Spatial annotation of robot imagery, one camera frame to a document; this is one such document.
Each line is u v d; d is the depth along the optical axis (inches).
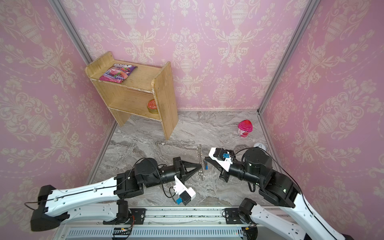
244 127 38.6
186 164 21.7
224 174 18.8
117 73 29.9
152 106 35.2
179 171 19.2
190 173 20.8
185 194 18.5
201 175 21.5
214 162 18.1
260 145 37.1
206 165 22.6
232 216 28.8
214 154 17.6
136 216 29.3
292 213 15.3
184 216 29.9
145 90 28.5
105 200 18.1
